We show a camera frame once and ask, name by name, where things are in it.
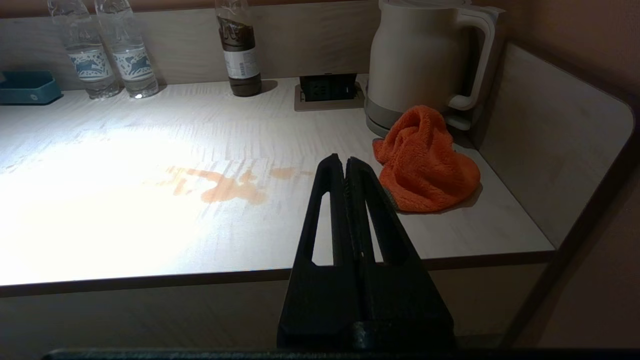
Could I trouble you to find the orange microfibre cloth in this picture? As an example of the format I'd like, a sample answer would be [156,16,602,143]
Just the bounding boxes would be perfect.
[372,105,482,213]

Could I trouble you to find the light wood desk surround panel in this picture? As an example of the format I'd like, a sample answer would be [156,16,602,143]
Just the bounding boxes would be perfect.
[0,0,638,346]

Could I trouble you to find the dark drink bottle white label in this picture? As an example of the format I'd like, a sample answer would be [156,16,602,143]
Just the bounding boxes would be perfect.
[215,0,263,97]

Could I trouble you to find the black recessed power socket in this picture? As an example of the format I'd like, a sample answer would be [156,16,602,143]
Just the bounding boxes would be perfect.
[294,74,365,112]

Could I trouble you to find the cream electric kettle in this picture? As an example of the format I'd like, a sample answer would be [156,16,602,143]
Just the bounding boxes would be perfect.
[367,0,502,132]

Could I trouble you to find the small blue tray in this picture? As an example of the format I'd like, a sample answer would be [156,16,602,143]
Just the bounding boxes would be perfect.
[0,70,63,106]

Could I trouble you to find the clear water bottle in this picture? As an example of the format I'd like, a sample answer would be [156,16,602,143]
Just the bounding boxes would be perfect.
[95,0,159,99]
[47,0,121,99]

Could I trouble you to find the grey kettle base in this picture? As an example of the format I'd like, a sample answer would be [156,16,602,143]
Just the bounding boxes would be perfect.
[364,95,473,139]

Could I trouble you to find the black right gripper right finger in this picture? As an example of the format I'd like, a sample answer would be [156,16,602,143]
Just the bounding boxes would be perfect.
[345,156,456,349]

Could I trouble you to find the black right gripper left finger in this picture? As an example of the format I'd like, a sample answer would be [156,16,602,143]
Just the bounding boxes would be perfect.
[277,153,363,349]

